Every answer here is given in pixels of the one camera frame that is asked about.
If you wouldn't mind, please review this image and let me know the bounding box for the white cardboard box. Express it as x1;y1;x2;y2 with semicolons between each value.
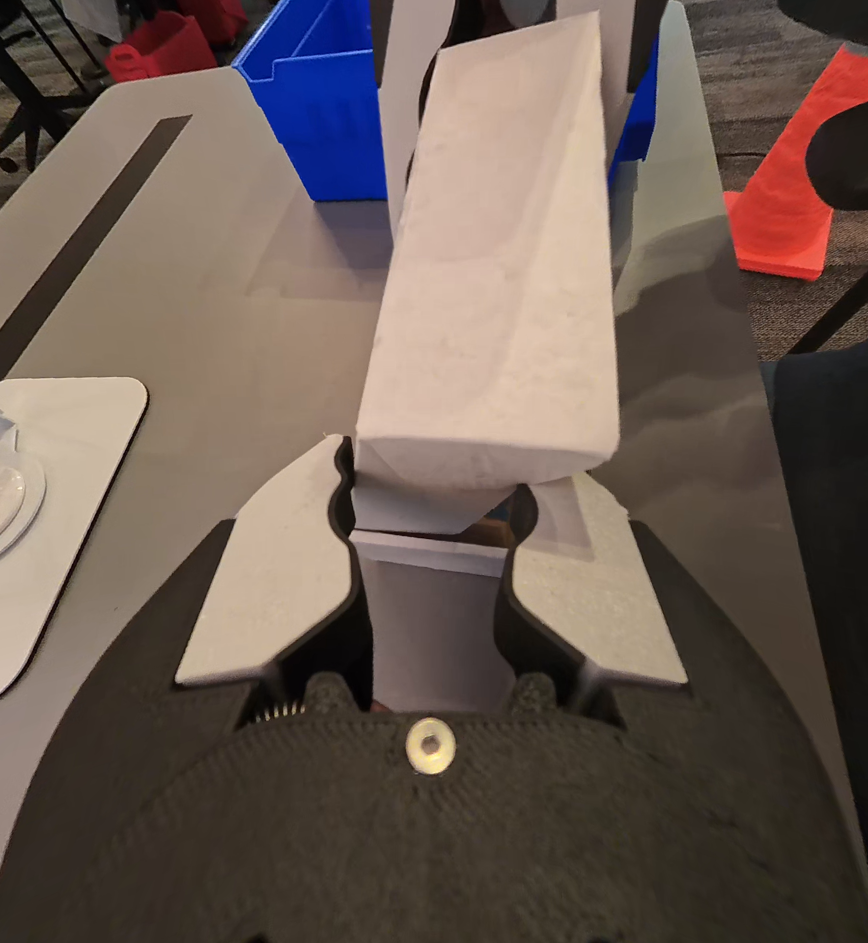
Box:
349;0;635;712

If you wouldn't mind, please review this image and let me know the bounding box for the orange traffic cone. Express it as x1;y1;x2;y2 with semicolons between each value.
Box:
724;42;868;281

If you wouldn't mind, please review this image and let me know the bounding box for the person's dark clothing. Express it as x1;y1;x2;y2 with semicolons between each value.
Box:
761;336;868;943

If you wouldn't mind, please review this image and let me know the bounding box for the black office chair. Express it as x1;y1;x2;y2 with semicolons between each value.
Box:
0;0;112;172
776;0;868;356

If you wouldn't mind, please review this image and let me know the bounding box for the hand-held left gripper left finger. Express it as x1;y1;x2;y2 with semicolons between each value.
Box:
174;435;374;706

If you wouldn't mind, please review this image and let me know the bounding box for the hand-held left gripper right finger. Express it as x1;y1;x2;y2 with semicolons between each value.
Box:
499;470;690;710

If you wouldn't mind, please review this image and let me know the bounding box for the blue plastic bin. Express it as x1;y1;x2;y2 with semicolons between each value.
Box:
232;0;661;202

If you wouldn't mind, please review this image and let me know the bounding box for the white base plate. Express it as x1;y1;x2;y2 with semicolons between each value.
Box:
0;376;149;711

